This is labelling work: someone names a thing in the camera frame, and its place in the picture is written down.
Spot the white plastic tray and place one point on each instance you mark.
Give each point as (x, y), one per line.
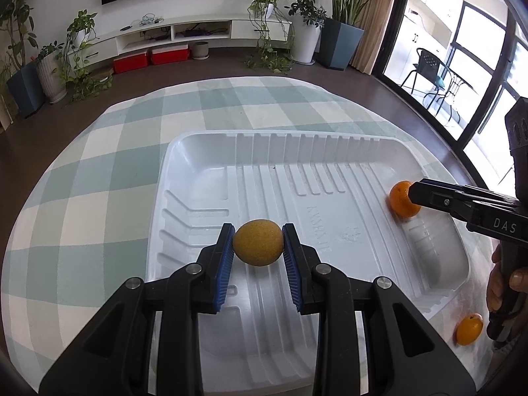
(264, 173)

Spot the blue grey square planter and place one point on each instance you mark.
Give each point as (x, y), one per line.
(342, 45)

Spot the white ribbed planter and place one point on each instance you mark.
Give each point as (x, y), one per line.
(52, 82)

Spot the dark blue square planter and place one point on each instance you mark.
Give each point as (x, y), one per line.
(24, 90)

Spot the black set-top box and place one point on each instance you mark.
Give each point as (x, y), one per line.
(194, 31)

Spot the small grey round pot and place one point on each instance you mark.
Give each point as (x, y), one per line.
(201, 49)

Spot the black framed glass door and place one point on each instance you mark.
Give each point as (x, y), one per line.
(486, 103)

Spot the orange mandarin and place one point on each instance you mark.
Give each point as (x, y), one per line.
(398, 200)

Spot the white television cabinet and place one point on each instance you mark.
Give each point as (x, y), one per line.
(247, 29)

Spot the tall white round planter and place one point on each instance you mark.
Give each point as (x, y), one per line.
(305, 45)

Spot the black metal side table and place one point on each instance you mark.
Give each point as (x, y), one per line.
(453, 86)

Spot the smooth yellow orange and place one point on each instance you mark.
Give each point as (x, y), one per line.
(469, 329)

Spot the green white checked tablecloth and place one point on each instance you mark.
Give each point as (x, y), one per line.
(123, 173)

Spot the bushy umbrella plant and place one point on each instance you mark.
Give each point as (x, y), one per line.
(305, 8)

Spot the small white plant pot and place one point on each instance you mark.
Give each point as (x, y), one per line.
(78, 39)
(270, 10)

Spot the black metal chair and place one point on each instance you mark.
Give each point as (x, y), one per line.
(427, 64)

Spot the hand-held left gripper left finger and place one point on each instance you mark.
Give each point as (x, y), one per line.
(225, 272)

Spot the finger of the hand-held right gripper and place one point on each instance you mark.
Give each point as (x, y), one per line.
(433, 198)

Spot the red storage box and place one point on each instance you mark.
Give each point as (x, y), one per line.
(170, 55)
(130, 62)

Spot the small green plant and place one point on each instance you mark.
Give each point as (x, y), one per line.
(49, 49)

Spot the person's right hand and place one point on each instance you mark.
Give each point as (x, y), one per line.
(494, 284)

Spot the beige curtain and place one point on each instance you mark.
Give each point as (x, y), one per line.
(373, 29)

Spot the tall leafy tree plant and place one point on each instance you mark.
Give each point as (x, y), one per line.
(18, 12)

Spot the brown kiwi fruit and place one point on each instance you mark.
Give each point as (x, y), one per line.
(258, 241)

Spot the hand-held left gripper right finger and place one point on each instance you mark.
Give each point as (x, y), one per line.
(291, 276)

